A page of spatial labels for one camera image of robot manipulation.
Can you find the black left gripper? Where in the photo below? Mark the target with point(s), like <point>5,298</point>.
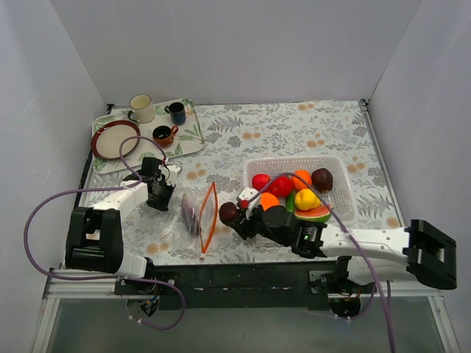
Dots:
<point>162,196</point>

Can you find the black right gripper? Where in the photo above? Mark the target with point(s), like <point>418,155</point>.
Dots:
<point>244,222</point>

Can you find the fake orange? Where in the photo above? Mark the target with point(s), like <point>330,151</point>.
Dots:
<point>268,200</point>
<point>301,180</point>

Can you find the fake green cucumber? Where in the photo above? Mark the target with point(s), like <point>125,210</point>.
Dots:
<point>290,203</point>

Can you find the fake red apple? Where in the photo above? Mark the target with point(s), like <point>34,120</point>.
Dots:
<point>281,187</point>

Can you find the fake yellow lemon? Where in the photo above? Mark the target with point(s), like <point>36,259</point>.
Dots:
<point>306,199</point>

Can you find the fake watermelon slice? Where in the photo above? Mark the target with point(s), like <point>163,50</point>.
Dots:
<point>319,214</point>

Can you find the clear zip top bag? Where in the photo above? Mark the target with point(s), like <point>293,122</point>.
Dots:
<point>174,234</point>

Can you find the fake red strawberry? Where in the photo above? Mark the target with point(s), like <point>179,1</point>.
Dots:
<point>259,181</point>

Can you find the fake dark purple fig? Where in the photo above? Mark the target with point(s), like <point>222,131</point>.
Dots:
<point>322,180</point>

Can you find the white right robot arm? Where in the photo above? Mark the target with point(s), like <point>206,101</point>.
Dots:
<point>365,255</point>

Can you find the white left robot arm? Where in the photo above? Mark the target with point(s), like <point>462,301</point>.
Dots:
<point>95,240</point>

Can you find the orange brown ceramic mug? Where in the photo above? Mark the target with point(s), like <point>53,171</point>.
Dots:
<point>164,135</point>

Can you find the leaf print serving tray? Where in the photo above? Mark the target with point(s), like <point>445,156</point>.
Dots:
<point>188,139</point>

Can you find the red rimmed cream plate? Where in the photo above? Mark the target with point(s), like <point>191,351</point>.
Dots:
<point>107,139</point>

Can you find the cream enamel mug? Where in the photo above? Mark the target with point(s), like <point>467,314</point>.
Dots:
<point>142,110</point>

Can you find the dark blue mug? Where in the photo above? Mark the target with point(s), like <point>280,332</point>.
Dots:
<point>176,112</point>

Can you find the floral table mat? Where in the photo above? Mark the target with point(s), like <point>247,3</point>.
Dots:
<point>236,133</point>

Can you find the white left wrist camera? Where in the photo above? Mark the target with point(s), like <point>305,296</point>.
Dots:
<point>170,174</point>

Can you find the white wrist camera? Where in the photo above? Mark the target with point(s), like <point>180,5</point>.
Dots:
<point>170,174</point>
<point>243,198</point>

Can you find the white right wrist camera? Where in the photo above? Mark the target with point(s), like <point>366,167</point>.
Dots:
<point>243,198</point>

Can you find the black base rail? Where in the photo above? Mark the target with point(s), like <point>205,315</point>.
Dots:
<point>248,285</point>

